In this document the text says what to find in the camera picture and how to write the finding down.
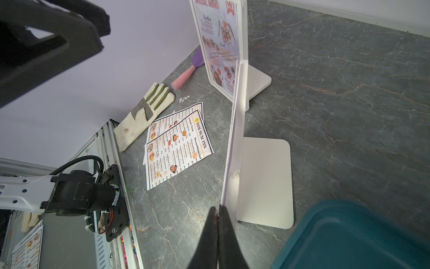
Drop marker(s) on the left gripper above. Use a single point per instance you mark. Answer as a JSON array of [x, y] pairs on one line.
[[42, 39]]

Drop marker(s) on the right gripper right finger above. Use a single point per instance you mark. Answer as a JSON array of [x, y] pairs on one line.
[[229, 252]]

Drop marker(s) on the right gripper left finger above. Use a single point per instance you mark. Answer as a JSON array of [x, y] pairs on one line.
[[205, 256]]

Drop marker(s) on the white menu holder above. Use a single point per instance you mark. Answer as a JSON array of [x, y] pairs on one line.
[[228, 50], [258, 176]]

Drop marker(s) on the dim sum menu sheet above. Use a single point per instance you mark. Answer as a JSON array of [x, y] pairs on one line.
[[171, 121]]

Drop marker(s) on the special menu sheet top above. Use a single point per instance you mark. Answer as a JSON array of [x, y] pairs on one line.
[[218, 43]]

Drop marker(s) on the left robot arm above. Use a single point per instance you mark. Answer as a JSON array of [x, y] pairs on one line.
[[65, 194]]

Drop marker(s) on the menu sheet outside cell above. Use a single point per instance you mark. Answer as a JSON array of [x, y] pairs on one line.
[[26, 255]]

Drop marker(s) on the teal plastic tray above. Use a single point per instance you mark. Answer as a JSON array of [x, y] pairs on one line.
[[339, 234]]

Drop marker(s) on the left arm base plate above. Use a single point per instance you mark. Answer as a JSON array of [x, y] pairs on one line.
[[120, 217]]

